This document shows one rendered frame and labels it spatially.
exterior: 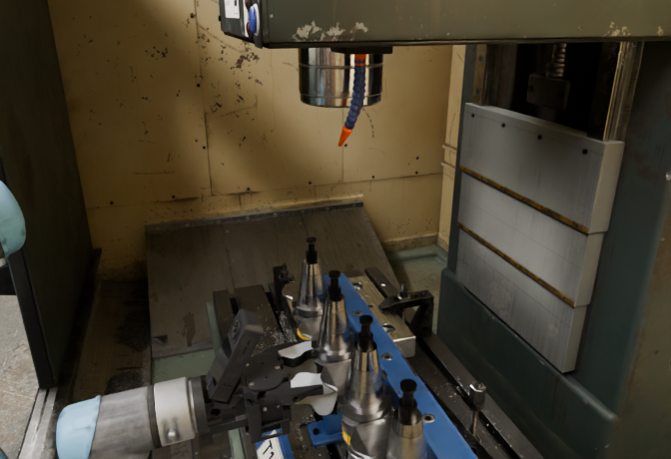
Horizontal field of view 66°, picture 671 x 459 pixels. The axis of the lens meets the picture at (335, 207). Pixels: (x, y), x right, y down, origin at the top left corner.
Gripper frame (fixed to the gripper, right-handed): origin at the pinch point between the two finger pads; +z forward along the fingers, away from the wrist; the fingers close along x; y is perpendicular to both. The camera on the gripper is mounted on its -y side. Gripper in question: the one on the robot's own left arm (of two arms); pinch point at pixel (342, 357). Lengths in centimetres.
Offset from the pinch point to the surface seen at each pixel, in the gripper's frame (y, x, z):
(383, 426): -2.1, 15.3, -0.4
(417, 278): 64, -118, 72
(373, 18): -43.2, -7.1, 7.8
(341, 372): -2.1, 5.4, -1.9
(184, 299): 48, -108, -22
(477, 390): 18.3, -5.9, 26.3
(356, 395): -4.5, 12.4, -2.4
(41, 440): 38, -43, -53
